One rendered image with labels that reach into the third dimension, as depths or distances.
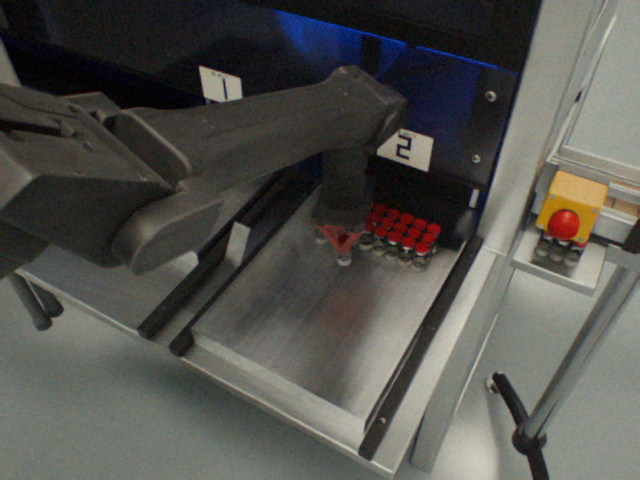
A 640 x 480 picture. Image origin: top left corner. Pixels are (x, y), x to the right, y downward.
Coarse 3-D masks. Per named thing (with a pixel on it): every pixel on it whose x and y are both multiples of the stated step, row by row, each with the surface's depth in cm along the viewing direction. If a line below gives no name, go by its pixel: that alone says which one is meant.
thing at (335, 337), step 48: (288, 240) 90; (240, 288) 82; (288, 288) 83; (336, 288) 83; (384, 288) 83; (432, 288) 83; (240, 336) 77; (288, 336) 77; (336, 336) 77; (384, 336) 77; (288, 384) 70; (336, 384) 72; (384, 384) 69
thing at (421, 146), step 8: (408, 136) 82; (416, 136) 82; (424, 136) 81; (384, 144) 86; (392, 144) 85; (416, 144) 83; (424, 144) 82; (384, 152) 87; (392, 152) 86; (400, 152) 85; (408, 152) 84; (416, 152) 84; (424, 152) 83; (400, 160) 86; (408, 160) 85; (416, 160) 85; (424, 160) 84; (424, 168) 85
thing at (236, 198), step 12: (288, 168) 100; (252, 180) 100; (264, 180) 100; (276, 180) 98; (228, 192) 98; (240, 192) 98; (252, 192) 98; (264, 192) 96; (228, 204) 96; (240, 204) 96; (252, 204) 93; (228, 216) 94; (240, 216) 91; (216, 228) 92; (228, 228) 89; (216, 240) 87; (192, 252) 84; (204, 252) 85; (192, 264) 86
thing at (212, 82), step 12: (204, 72) 95; (216, 72) 94; (204, 84) 97; (216, 84) 96; (228, 84) 94; (240, 84) 93; (204, 96) 99; (216, 96) 98; (228, 96) 96; (240, 96) 95
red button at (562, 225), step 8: (552, 216) 76; (560, 216) 75; (568, 216) 75; (576, 216) 75; (552, 224) 76; (560, 224) 75; (568, 224) 74; (576, 224) 74; (552, 232) 76; (560, 232) 76; (568, 232) 75; (576, 232) 75
